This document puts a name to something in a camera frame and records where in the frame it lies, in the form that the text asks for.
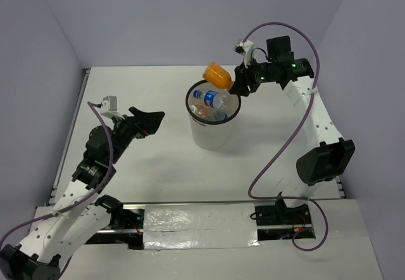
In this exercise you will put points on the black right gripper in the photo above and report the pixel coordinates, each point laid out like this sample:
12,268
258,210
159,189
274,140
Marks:
242,82

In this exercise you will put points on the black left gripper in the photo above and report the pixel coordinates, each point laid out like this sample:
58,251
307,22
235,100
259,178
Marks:
149,121

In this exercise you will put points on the orange bottle with label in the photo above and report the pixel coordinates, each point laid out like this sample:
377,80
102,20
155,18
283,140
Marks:
218,76

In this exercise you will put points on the blue cap pepsi water bottle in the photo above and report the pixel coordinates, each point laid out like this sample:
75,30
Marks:
214,99

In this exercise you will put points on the blue label white cap bottle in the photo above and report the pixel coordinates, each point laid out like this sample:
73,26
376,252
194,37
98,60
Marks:
219,115

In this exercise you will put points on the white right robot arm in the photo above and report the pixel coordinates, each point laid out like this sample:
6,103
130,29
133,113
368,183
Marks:
329,153

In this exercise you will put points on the white bin with black rim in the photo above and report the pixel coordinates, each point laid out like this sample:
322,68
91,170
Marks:
212,113

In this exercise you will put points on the silver foil tape panel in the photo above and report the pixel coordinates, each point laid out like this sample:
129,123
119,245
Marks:
209,226

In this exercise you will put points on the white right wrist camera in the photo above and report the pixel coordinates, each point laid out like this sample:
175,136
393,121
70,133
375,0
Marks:
245,48

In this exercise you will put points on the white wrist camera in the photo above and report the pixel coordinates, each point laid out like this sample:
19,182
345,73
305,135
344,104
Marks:
245,48
108,108

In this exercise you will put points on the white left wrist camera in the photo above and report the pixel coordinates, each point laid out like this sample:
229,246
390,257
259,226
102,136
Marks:
108,108

